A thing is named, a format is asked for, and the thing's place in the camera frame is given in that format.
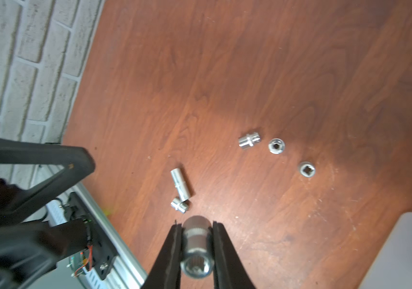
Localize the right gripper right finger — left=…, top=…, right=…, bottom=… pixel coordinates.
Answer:
left=212, top=221, right=256, bottom=289

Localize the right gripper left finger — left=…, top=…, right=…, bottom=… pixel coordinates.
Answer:
left=141, top=224, right=183, bottom=289

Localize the translucent plastic storage box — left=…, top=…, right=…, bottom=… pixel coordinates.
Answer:
left=359, top=212, right=412, bottom=289

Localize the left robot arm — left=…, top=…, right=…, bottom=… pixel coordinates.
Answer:
left=0, top=138, right=95, bottom=289

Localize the short silver socket near long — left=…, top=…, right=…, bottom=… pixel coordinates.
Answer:
left=171, top=197, right=189, bottom=214

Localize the aluminium rail frame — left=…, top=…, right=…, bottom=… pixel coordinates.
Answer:
left=47, top=184, right=147, bottom=289

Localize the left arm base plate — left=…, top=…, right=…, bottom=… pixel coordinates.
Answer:
left=64, top=192, right=118, bottom=280

